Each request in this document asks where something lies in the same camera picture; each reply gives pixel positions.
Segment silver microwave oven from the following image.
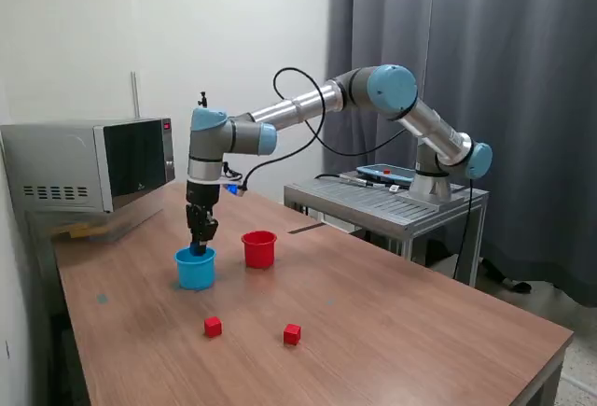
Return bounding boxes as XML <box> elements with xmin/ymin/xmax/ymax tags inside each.
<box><xmin>0</xmin><ymin>116</ymin><xmax>177</xmax><ymax>215</ymax></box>

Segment blue plastic cup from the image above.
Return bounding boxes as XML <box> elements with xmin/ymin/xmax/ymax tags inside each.
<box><xmin>174</xmin><ymin>245</ymin><xmax>218</xmax><ymax>291</ymax></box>

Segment grey curtain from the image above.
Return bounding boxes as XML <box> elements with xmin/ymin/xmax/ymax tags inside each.
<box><xmin>323</xmin><ymin>0</ymin><xmax>597</xmax><ymax>309</ymax></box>

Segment wooden blocks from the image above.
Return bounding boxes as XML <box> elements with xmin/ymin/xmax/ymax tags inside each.
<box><xmin>46</xmin><ymin>221</ymin><xmax>111</xmax><ymax>242</ymax></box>

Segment black cable with connector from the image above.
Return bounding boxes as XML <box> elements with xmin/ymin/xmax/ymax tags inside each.
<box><xmin>312</xmin><ymin>172</ymin><xmax>402</xmax><ymax>192</ymax></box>

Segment red plastic cup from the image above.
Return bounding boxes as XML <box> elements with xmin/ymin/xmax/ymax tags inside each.
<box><xmin>241</xmin><ymin>231</ymin><xmax>278</xmax><ymax>270</ymax></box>

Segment grey metal robot stand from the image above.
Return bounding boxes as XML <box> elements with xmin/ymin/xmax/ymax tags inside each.
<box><xmin>284</xmin><ymin>170</ymin><xmax>490</xmax><ymax>286</ymax></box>

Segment black looping arm cable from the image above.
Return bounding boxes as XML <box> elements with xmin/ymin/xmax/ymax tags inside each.
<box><xmin>222</xmin><ymin>67</ymin><xmax>408</xmax><ymax>192</ymax></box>

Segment blue-edged teach pendant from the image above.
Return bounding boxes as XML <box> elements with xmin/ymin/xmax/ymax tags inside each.
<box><xmin>356</xmin><ymin>162</ymin><xmax>416</xmax><ymax>188</ymax></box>

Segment silver blue-jointed robot arm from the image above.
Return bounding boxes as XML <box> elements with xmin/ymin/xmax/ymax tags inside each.
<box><xmin>187</xmin><ymin>63</ymin><xmax>494</xmax><ymax>206</ymax></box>

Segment black hanging base cable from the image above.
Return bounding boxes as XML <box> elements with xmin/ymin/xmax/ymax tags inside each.
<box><xmin>453</xmin><ymin>176</ymin><xmax>475</xmax><ymax>281</ymax></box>

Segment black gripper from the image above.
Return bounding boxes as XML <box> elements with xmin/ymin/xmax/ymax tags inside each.
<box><xmin>185</xmin><ymin>181</ymin><xmax>221</xmax><ymax>258</ymax></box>

